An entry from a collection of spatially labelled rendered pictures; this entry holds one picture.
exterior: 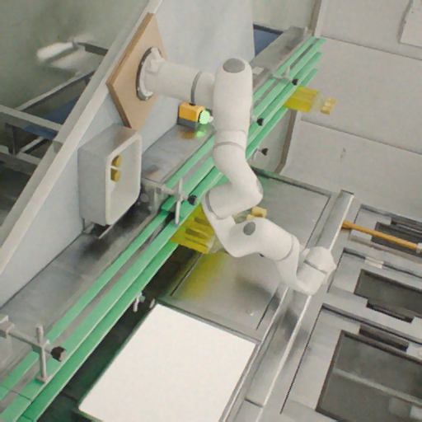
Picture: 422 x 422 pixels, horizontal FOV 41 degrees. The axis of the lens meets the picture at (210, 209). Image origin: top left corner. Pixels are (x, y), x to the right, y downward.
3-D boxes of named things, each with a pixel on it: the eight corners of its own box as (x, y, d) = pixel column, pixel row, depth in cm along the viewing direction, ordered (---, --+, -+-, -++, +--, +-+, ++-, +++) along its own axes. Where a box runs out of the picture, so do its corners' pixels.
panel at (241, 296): (70, 418, 135) (198, 480, 126) (69, 410, 133) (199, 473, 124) (216, 224, 204) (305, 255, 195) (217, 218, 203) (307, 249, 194)
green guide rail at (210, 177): (160, 209, 174) (183, 218, 171) (161, 206, 173) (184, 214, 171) (308, 50, 308) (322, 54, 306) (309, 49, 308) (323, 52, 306)
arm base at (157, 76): (133, 65, 151) (185, 80, 147) (153, 34, 156) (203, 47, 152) (143, 104, 164) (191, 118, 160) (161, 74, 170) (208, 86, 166)
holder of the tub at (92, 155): (80, 232, 159) (104, 241, 157) (77, 147, 143) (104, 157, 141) (112, 203, 172) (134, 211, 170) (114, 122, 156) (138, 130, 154)
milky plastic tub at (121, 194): (81, 218, 156) (108, 228, 153) (79, 148, 143) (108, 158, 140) (114, 189, 169) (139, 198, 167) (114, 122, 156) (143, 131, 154)
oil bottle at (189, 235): (152, 235, 176) (215, 258, 170) (153, 221, 173) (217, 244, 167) (161, 226, 180) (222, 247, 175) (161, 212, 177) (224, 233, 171)
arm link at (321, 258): (317, 283, 155) (334, 252, 155) (285, 264, 160) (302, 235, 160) (329, 288, 168) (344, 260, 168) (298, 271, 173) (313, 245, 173)
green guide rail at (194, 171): (161, 189, 169) (185, 197, 167) (161, 186, 169) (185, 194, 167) (311, 37, 304) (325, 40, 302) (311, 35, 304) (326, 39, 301)
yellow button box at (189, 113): (176, 123, 199) (195, 128, 197) (178, 103, 195) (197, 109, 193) (185, 115, 205) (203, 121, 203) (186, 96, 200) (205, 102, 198)
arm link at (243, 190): (199, 153, 146) (192, 199, 138) (239, 133, 138) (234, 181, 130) (232, 179, 154) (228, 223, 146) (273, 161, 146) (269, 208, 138)
